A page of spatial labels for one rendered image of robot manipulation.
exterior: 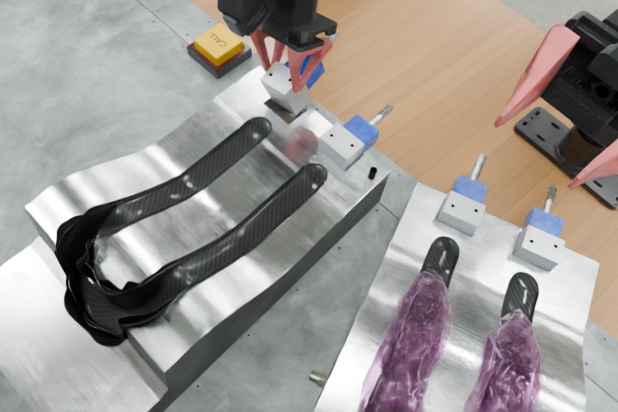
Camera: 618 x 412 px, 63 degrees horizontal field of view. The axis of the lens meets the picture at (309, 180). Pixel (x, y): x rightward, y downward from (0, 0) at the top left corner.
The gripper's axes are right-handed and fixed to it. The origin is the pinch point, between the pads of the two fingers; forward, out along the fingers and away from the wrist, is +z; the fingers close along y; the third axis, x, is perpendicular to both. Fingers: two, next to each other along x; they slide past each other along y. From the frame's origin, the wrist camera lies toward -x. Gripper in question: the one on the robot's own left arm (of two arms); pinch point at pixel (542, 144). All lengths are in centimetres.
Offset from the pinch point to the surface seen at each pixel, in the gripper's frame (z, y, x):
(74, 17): 11, -76, 39
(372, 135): -8.3, -19.4, 29.3
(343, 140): -3.9, -20.8, 27.8
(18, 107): 27, -63, 39
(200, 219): 17.1, -24.2, 29.7
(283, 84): -2.2, -31.3, 25.0
